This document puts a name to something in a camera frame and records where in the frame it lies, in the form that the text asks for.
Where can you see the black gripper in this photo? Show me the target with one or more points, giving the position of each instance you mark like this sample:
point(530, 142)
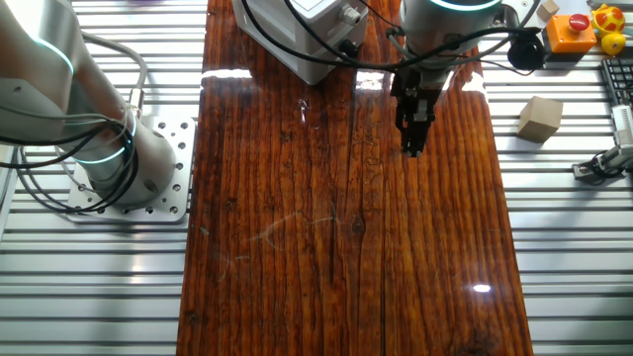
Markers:
point(410, 89)

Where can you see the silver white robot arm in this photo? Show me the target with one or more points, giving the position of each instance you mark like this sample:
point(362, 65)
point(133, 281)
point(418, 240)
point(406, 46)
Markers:
point(49, 74)

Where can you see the white plastic drawer cabinet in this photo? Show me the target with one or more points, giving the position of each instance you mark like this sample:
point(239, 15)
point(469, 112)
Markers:
point(267, 34)

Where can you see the large wooden cube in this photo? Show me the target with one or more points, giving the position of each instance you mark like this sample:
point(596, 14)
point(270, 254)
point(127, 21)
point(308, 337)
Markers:
point(540, 118)

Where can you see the glossy brown wood board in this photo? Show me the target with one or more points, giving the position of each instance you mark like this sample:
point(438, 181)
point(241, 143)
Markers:
point(297, 222)

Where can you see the small wooden cube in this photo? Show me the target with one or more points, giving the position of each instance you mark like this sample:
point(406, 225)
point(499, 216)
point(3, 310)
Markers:
point(548, 9)

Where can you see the orange emergency stop box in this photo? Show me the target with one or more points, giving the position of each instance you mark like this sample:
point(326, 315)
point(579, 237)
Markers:
point(571, 34)

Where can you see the black keyboard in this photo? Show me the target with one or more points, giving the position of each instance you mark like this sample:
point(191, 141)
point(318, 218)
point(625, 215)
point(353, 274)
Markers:
point(619, 81)

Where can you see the yellow orange toy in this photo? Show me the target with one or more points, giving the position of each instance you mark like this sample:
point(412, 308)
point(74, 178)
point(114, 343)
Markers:
point(609, 22)

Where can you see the silver perforated mounting plate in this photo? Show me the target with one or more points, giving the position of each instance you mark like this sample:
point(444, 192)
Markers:
point(173, 198)

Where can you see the small grey camera on clamp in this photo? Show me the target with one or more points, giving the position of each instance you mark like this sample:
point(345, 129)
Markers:
point(605, 164)

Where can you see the ribbed silver camera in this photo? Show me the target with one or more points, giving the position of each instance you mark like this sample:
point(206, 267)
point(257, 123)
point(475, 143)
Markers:
point(624, 124)

